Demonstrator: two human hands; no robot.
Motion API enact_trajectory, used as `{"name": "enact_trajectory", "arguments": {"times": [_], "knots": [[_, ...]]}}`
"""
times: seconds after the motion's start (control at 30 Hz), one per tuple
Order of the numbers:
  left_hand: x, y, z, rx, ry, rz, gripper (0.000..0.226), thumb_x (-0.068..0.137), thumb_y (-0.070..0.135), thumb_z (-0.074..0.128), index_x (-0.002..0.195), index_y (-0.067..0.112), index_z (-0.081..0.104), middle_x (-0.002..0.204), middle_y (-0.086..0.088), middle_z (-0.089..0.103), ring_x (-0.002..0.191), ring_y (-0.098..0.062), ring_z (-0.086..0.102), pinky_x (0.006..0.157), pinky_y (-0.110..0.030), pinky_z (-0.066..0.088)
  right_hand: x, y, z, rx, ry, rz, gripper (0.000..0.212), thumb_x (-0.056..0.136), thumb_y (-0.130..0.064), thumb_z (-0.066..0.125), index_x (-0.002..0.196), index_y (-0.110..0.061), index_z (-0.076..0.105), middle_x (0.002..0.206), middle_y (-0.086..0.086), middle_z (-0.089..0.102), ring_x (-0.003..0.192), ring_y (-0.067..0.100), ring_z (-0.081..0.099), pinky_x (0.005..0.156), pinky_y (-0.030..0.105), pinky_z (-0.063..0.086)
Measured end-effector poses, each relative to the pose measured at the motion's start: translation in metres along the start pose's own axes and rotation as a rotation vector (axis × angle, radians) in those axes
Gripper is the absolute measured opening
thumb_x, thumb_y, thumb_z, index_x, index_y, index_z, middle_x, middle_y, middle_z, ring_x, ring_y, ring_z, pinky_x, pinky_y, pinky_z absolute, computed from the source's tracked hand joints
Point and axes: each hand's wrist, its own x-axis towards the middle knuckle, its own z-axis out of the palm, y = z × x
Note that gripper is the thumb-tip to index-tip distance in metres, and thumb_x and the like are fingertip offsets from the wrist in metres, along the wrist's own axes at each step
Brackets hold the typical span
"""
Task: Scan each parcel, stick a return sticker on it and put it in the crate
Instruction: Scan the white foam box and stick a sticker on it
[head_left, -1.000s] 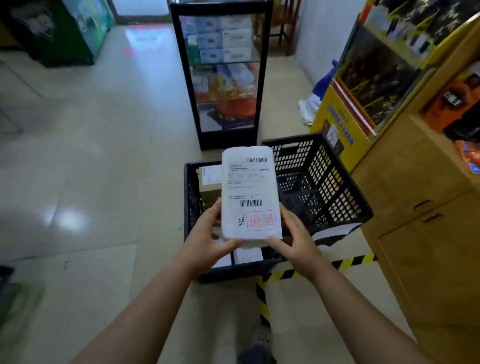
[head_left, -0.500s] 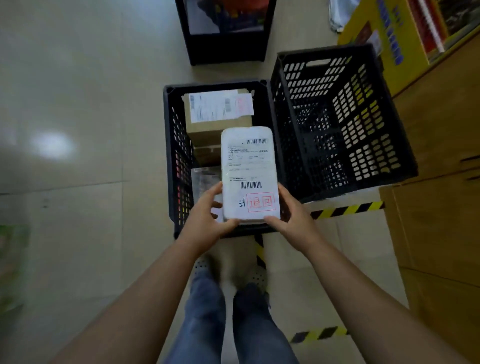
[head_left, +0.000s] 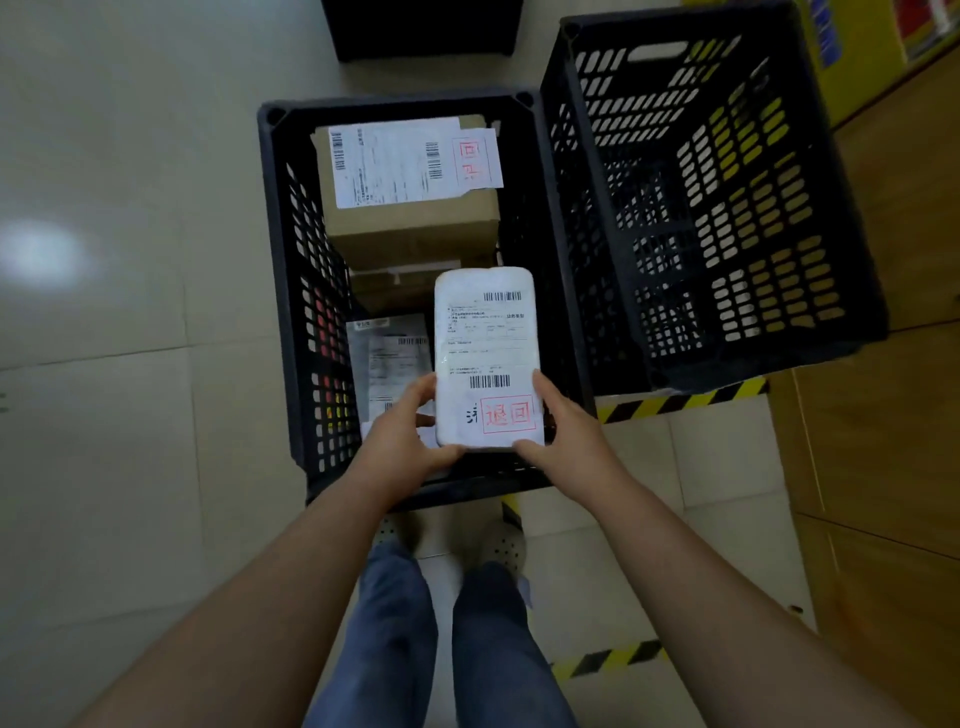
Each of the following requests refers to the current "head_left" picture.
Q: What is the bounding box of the person's leg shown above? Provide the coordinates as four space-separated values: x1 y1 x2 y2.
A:
303 541 440 728
452 562 579 728

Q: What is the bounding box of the black glass display cabinet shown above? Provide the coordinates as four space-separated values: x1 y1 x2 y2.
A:
320 0 525 63

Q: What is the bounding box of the small plain cardboard box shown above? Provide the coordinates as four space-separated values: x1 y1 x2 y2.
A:
312 113 505 271

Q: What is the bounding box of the brown taped cardboard parcel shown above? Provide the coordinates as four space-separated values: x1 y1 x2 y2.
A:
348 258 463 318

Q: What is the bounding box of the person's right forearm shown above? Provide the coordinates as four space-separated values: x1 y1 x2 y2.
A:
592 479 916 728

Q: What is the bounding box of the grey perforated shoe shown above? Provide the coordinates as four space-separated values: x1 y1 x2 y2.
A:
476 519 529 579
371 512 414 553

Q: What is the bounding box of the black crate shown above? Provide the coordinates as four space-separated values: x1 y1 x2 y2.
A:
257 89 598 511
539 0 892 395

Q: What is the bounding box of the person's left hand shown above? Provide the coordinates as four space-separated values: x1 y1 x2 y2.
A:
348 372 470 508

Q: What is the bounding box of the yellow cardboard display stand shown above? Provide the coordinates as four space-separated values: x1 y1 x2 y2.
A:
682 0 960 129

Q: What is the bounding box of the person's left forearm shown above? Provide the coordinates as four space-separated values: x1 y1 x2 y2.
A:
74 472 399 728

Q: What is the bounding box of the person's right hand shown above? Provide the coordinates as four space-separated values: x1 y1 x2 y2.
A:
512 369 635 515

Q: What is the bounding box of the wooden cupboard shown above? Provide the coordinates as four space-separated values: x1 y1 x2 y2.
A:
768 44 960 728

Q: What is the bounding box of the grey product box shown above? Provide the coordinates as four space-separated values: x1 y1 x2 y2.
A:
346 313 438 451

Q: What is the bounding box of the white foam parcel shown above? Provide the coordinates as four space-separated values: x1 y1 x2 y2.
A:
433 266 547 451

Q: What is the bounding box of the person's left leg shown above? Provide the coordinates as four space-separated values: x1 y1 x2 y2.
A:
303 541 440 728

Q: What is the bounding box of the person's right leg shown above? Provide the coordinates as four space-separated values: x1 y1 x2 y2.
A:
452 562 579 728

